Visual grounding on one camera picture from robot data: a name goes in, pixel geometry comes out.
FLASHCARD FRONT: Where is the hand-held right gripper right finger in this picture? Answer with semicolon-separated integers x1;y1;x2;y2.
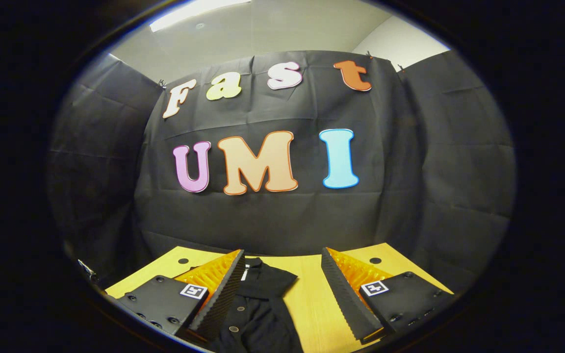
321;247;457;344

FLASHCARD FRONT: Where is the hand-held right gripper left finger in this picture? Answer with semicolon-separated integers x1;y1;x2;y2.
116;249;247;344

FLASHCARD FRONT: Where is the black backdrop cloth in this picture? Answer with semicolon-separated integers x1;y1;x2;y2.
47;49;517;295

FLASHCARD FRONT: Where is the black button shirt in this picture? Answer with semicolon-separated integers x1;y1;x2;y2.
204;257;308;353

